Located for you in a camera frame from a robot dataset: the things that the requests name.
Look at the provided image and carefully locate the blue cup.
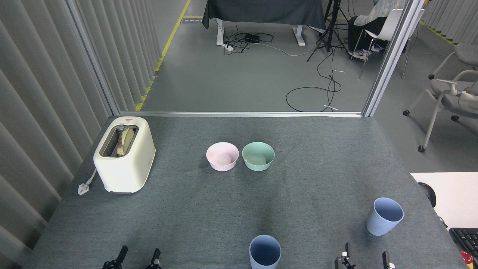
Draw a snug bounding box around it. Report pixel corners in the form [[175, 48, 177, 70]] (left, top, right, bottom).
[[249, 235, 282, 269], [366, 198, 404, 236]]

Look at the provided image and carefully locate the black computer mouse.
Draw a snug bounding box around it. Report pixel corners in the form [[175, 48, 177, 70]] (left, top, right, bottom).
[[418, 182, 437, 208]]

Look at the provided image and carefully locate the black keyboard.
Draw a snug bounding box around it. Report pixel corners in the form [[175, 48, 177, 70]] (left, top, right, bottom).
[[448, 228, 478, 259]]

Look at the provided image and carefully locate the white desk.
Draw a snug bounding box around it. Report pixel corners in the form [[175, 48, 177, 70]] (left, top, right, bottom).
[[410, 172, 478, 231]]

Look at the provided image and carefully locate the cream white toaster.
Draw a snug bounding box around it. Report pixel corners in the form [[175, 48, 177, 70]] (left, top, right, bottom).
[[93, 116, 156, 194]]

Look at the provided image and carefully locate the toasted bread slice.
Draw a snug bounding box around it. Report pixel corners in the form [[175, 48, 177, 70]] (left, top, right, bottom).
[[116, 126, 136, 157]]

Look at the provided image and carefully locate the pink bowl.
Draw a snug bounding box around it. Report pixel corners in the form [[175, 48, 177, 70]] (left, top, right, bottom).
[[206, 142, 239, 172]]

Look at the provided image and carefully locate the green bowl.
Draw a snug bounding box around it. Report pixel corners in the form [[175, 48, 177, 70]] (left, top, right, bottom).
[[242, 142, 275, 172]]

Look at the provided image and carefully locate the grey wheeled office chair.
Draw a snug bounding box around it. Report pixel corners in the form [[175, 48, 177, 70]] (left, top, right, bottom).
[[428, 43, 478, 80], [403, 70, 478, 153]]

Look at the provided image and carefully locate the black tripod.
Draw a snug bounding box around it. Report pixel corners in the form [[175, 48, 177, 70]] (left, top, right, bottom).
[[307, 0, 350, 62]]

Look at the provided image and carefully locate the white plastic chair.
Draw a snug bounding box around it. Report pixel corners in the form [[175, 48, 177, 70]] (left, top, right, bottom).
[[350, 8, 425, 80]]

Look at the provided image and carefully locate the seated person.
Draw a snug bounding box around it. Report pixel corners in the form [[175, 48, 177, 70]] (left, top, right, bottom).
[[348, 0, 408, 60]]

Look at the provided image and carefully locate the table with dark cloth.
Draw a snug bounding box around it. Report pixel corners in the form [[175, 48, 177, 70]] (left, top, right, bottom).
[[202, 0, 327, 46]]

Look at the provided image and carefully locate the white toaster power cord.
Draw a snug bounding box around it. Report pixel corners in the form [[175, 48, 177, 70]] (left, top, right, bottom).
[[78, 168, 97, 195]]

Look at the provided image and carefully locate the silver frame rail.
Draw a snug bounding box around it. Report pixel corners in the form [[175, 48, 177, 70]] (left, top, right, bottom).
[[119, 111, 364, 118]]

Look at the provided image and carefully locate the black floor cable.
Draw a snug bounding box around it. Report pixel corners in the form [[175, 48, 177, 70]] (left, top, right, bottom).
[[286, 37, 342, 112]]

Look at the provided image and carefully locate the silver frame post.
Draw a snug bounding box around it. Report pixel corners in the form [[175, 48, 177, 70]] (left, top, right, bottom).
[[62, 0, 120, 116], [362, 0, 426, 117]]

